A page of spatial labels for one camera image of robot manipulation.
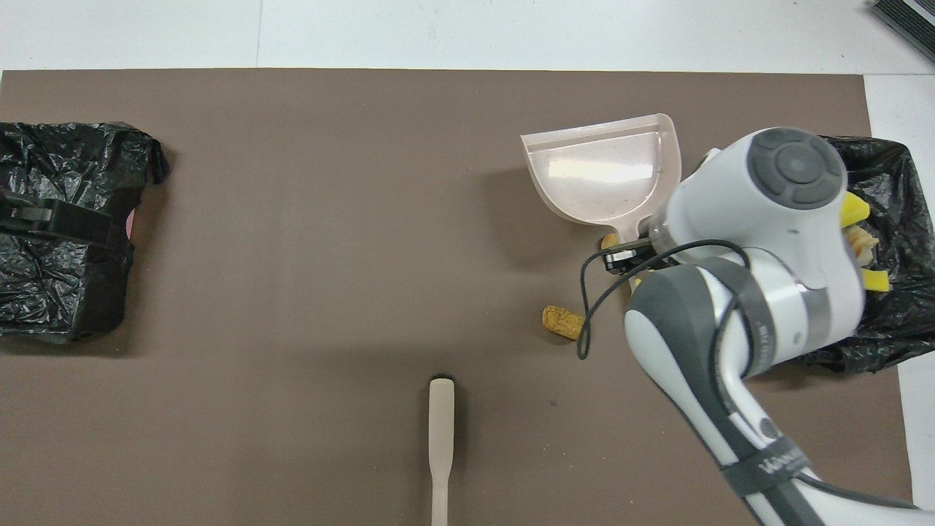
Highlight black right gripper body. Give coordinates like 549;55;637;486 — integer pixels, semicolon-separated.
603;243;658;276

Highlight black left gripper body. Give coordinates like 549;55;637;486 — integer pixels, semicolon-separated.
0;194;57;236

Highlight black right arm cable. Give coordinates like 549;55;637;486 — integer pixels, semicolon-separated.
577;240;755;360

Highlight large notched yellow sponge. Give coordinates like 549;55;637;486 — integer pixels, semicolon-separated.
840;191;872;229

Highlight brown table mat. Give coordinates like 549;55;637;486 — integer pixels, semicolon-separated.
0;69;915;526

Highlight black bag-lined trash bin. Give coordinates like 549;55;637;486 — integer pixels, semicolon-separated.
0;121;170;344
796;135;935;373

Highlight beige plastic dustpan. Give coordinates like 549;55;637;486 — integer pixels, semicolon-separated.
520;113;682;251

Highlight brown bread roll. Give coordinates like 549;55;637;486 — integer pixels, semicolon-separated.
542;305;586;341

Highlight beige hand brush black bristles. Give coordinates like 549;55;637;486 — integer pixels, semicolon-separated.
429;376;456;526

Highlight dark grey ribbed box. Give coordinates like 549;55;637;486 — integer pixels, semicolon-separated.
869;0;935;63

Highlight beige bread chunk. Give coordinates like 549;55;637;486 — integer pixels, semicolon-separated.
846;225;878;265

